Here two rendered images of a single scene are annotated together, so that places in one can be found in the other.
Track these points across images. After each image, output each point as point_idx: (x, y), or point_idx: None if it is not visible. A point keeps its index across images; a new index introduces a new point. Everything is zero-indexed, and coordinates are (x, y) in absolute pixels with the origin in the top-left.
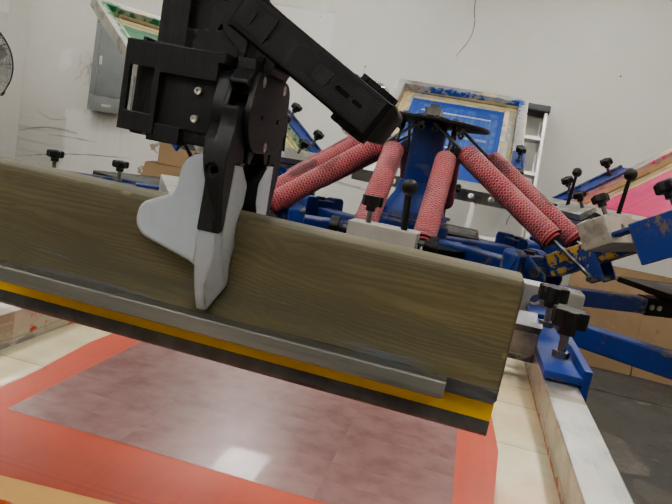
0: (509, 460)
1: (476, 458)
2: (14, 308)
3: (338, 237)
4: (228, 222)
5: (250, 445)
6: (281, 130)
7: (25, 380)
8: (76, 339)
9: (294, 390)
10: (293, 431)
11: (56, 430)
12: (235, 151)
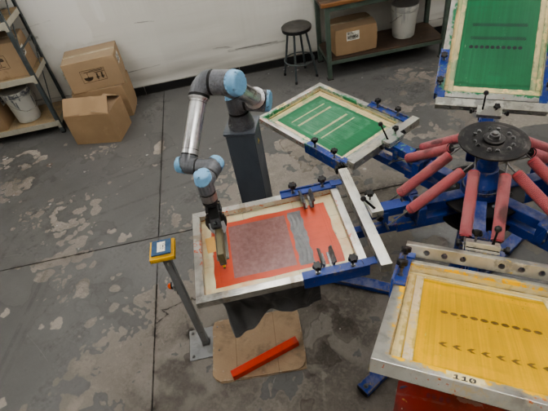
0: (267, 279)
1: (263, 275)
2: (245, 206)
3: (216, 236)
4: (211, 228)
5: (240, 250)
6: (220, 218)
7: (236, 222)
8: (257, 214)
9: (267, 245)
10: (249, 252)
11: (227, 234)
12: (207, 223)
